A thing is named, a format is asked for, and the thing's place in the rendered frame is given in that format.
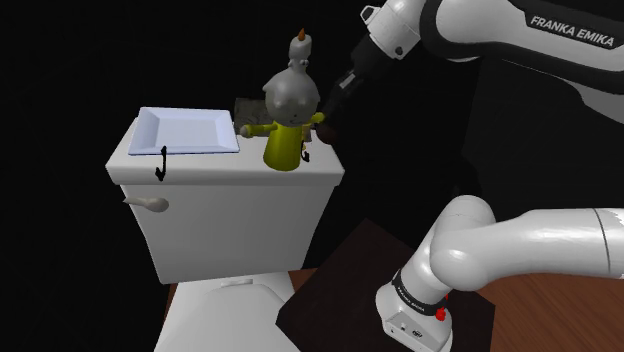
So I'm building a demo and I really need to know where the dark brown round object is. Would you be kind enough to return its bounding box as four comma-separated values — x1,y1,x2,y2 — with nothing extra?
316,123,339,146

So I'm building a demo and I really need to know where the white toilet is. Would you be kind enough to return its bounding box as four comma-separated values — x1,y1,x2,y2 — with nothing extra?
104,108,346,352

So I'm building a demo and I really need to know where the white square plate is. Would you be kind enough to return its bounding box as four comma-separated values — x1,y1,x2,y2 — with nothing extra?
127,106,241,157

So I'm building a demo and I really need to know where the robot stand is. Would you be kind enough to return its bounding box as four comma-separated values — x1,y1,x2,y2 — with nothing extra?
275,217,497,352

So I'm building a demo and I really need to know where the grey patterned flat slab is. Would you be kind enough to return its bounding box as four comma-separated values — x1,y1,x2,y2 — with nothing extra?
232,97,275,129

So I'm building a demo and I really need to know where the yellow figure with grey head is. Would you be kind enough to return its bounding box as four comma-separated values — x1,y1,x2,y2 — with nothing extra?
238,27,326,173

